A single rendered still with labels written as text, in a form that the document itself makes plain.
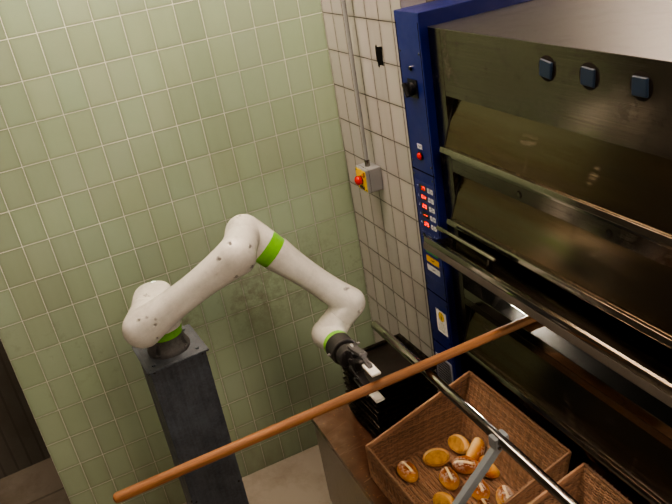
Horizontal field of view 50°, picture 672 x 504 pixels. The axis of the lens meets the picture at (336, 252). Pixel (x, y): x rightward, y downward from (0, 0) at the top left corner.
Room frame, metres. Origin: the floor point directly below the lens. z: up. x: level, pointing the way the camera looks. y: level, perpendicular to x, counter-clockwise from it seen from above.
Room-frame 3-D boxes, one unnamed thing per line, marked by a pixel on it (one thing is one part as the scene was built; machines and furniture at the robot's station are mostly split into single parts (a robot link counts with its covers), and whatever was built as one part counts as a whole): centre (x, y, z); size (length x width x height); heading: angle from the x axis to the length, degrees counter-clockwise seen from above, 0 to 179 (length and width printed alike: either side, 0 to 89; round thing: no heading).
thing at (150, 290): (2.18, 0.64, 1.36); 0.16 x 0.13 x 0.19; 175
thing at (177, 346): (2.25, 0.66, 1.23); 0.26 x 0.15 x 0.06; 24
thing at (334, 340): (2.00, 0.03, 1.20); 0.12 x 0.06 x 0.09; 111
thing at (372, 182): (2.83, -0.19, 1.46); 0.10 x 0.07 x 0.10; 21
